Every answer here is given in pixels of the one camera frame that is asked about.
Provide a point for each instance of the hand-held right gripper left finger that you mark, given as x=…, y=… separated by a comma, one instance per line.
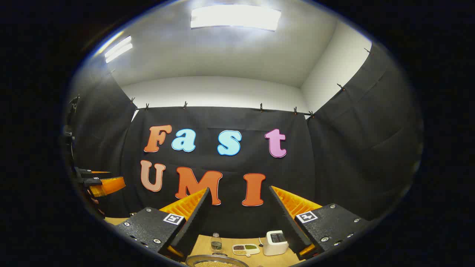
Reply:
x=195, y=218

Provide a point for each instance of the pile of green mung beans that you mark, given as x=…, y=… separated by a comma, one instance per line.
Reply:
x=251, y=246

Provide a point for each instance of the rectangular ceiling light panel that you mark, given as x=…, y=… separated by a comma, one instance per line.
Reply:
x=235, y=17
x=118, y=49

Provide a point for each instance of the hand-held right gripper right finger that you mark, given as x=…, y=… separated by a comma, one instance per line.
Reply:
x=285, y=218

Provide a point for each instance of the white divided dish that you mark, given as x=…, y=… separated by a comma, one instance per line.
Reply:
x=256, y=252

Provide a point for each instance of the black backdrop cloth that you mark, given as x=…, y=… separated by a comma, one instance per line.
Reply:
x=334, y=167

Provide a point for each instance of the large heap of soybeans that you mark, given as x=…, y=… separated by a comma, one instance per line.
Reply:
x=213, y=264

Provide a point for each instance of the white toaster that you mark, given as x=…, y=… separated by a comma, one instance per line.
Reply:
x=275, y=247

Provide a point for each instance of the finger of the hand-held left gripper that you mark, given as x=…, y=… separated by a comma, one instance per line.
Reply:
x=105, y=186
x=87, y=173

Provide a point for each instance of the clear plastic water bottle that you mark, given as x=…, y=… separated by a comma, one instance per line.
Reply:
x=216, y=244

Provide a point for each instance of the stainless steel pot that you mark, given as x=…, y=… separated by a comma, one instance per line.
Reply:
x=196, y=258

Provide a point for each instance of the row of black cloth clips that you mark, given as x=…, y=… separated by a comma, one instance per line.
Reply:
x=185, y=105

